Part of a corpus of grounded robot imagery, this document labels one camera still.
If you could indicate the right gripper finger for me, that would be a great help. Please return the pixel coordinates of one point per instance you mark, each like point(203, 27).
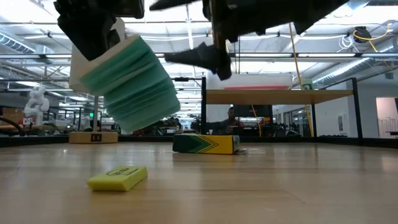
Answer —
point(174, 3)
point(202, 56)

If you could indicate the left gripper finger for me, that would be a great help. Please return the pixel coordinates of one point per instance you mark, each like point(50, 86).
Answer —
point(90, 37)

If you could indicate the teal sticky note pad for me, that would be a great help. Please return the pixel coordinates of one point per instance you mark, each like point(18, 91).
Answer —
point(140, 87)

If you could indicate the green yellow crayon box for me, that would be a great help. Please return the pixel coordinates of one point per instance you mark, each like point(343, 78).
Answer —
point(211, 144)

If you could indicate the yellow eraser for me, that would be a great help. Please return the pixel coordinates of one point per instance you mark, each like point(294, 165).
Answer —
point(118, 180)

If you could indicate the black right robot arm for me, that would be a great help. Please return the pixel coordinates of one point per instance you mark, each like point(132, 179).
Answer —
point(320, 12)

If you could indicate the clear supply box purple lid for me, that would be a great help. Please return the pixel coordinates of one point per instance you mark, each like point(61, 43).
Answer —
point(248, 80)

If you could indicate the brown cardboard box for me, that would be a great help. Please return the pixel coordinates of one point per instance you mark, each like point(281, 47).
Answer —
point(12, 115)

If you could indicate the person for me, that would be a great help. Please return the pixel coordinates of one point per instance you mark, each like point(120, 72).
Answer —
point(231, 119)

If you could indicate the black monitor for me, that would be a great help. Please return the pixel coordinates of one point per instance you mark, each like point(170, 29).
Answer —
point(253, 111)

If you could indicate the wooden shelf board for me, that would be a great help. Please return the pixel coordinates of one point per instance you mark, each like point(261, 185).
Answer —
point(273, 97)

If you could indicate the small green object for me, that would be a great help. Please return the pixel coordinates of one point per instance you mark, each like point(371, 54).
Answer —
point(308, 84)

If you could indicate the white shade wooden base lamp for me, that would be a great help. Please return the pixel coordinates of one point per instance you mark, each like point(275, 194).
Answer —
point(93, 137)

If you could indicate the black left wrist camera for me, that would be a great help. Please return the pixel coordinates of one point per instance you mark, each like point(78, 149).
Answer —
point(130, 7)

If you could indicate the wooden shelf with black frame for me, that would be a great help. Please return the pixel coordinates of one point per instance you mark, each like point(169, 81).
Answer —
point(203, 124)

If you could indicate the black table frame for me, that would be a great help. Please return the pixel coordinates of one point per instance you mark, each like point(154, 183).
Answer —
point(31, 141)

